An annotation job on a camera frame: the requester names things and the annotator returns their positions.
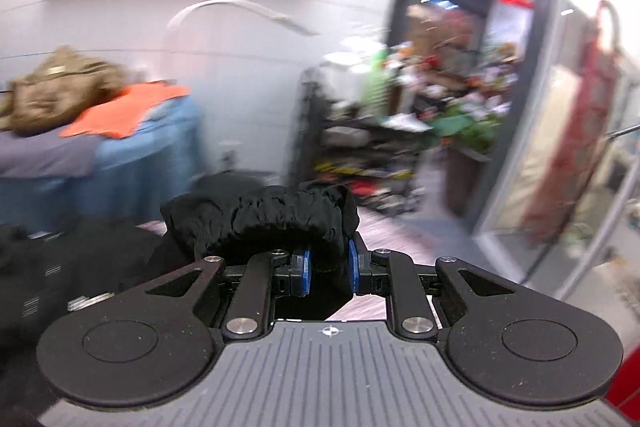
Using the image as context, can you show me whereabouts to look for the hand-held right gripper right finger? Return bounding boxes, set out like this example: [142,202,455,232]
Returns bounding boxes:
[348,239,516,341]

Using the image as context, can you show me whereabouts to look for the pile of colourful goods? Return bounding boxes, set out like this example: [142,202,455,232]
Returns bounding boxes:
[389,1,522,158]

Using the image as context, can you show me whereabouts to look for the black jacket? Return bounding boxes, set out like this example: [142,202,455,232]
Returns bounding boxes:
[0,181,361,413]

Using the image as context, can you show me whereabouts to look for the red object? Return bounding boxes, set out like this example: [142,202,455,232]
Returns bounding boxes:
[602,353,640,424]

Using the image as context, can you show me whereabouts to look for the olive green jacket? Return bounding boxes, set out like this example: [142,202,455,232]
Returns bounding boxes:
[0,46,134,138]

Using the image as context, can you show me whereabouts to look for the glass door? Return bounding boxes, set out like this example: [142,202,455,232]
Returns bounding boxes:
[474,0,640,304]

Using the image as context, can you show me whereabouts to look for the orange paper card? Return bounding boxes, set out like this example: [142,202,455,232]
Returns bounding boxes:
[59,82,192,139]

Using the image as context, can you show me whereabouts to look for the red hanging garment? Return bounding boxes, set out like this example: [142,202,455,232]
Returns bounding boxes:
[520,0,624,249]

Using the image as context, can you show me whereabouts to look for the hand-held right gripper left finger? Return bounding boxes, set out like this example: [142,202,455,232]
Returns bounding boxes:
[145,245,314,341]

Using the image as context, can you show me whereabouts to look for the blue bed with grey sheet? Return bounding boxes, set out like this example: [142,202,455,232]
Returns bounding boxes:
[0,96,207,234]

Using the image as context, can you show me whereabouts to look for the black storage rack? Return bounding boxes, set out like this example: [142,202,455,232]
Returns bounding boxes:
[291,66,437,214]

